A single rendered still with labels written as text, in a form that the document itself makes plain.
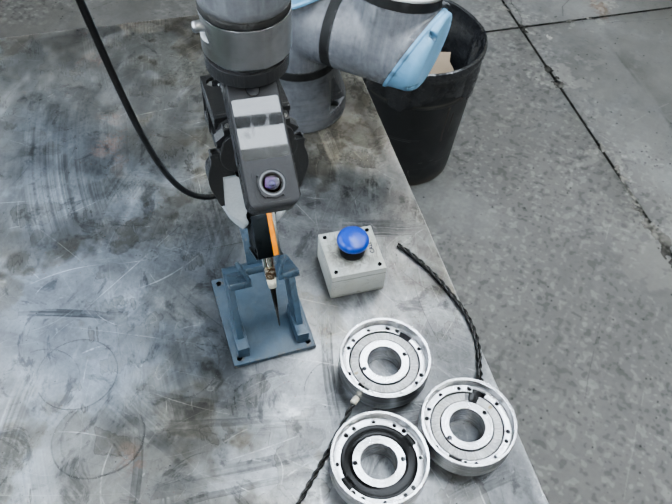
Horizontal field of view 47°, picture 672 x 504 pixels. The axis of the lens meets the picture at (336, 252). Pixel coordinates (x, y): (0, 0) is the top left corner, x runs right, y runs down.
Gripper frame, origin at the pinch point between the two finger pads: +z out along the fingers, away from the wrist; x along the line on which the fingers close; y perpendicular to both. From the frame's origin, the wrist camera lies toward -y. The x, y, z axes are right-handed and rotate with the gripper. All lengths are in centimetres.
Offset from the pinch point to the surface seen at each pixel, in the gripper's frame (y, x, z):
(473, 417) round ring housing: -19.6, -18.9, 18.2
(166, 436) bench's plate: -11.2, 14.3, 19.6
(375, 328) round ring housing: -6.2, -11.8, 16.7
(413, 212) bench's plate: 11.8, -24.3, 19.7
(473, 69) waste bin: 81, -73, 59
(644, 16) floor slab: 137, -174, 100
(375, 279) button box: 0.9, -14.5, 17.3
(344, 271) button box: 1.7, -10.5, 15.1
